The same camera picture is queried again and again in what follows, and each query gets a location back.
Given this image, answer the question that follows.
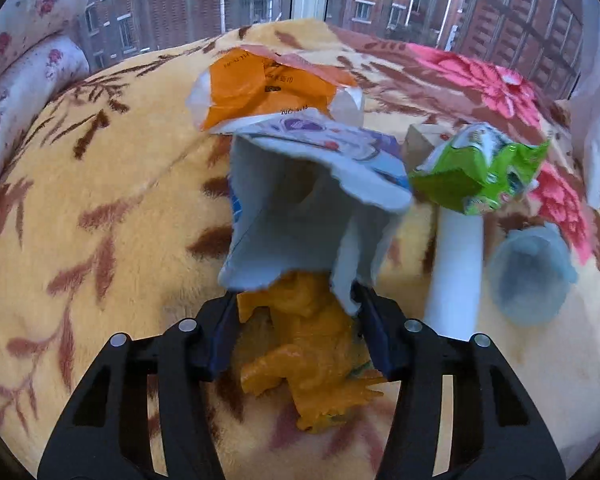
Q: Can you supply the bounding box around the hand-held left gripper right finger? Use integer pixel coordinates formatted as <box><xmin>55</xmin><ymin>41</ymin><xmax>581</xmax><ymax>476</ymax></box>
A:
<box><xmin>352</xmin><ymin>282</ymin><xmax>567</xmax><ymax>480</ymax></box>

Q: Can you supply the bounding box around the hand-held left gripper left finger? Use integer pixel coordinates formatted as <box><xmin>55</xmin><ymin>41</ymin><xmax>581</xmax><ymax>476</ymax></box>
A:
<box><xmin>36</xmin><ymin>292</ymin><xmax>241</xmax><ymax>480</ymax></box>

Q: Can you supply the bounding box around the orange toy dinosaur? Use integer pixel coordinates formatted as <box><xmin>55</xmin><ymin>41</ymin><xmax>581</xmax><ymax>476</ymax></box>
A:
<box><xmin>236</xmin><ymin>270</ymin><xmax>387</xmax><ymax>433</ymax></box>

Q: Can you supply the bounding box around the white paper tube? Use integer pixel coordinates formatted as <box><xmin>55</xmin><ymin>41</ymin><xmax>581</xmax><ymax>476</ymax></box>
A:
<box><xmin>425</xmin><ymin>207</ymin><xmax>485</xmax><ymax>341</ymax></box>

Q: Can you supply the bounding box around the torn white paper bag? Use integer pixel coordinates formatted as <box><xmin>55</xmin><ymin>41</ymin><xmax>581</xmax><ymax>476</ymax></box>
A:
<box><xmin>219</xmin><ymin>112</ymin><xmax>413</xmax><ymax>317</ymax></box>

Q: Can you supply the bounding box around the clear plastic cup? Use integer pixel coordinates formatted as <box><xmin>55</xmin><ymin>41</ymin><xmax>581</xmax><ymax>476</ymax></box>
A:
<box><xmin>491</xmin><ymin>225</ymin><xmax>578</xmax><ymax>325</ymax></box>

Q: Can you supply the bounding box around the green snack packet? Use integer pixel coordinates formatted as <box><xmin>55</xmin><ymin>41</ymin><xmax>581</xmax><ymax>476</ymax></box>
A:
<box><xmin>409</xmin><ymin>124</ymin><xmax>552</xmax><ymax>217</ymax></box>

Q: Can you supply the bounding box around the small brown cardboard box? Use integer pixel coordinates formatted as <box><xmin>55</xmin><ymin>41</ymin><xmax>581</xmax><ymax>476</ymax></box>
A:
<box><xmin>402</xmin><ymin>124</ymin><xmax>453</xmax><ymax>171</ymax></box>

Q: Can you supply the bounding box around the orange snack bag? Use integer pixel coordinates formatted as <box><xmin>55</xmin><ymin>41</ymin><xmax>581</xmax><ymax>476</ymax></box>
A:
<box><xmin>187</xmin><ymin>46</ymin><xmax>366</xmax><ymax>136</ymax></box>

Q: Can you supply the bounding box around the yellow floral blanket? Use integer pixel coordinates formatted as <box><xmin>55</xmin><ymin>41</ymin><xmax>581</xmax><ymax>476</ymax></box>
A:
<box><xmin>0</xmin><ymin>19</ymin><xmax>600</xmax><ymax>480</ymax></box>

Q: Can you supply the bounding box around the folded pink floral quilt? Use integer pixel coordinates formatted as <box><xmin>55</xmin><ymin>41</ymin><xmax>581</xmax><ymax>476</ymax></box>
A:
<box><xmin>0</xmin><ymin>0</ymin><xmax>92</xmax><ymax>221</ymax></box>

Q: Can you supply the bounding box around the red brick building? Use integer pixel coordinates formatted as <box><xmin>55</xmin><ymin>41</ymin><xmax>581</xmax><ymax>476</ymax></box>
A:
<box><xmin>80</xmin><ymin>0</ymin><xmax>583</xmax><ymax>101</ymax></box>

